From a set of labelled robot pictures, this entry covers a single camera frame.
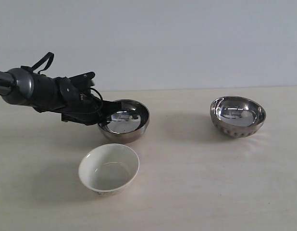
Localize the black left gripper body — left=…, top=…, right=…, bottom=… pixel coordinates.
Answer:
left=30, top=73, right=103, bottom=122

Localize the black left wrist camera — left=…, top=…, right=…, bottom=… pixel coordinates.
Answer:
left=69, top=72, right=95, bottom=90

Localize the smooth stainless steel bowl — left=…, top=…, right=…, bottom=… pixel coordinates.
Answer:
left=98, top=99, right=150, bottom=144

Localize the white ceramic bowl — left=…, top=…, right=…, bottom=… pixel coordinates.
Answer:
left=78, top=143, right=140, bottom=196

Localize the ribbed stainless steel bowl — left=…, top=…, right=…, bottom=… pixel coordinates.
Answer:
left=210, top=96, right=266, bottom=138

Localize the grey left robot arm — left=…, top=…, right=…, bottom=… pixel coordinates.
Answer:
left=0, top=68, right=122, bottom=126

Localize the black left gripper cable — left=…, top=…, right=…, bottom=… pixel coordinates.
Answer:
left=79, top=87, right=103, bottom=116

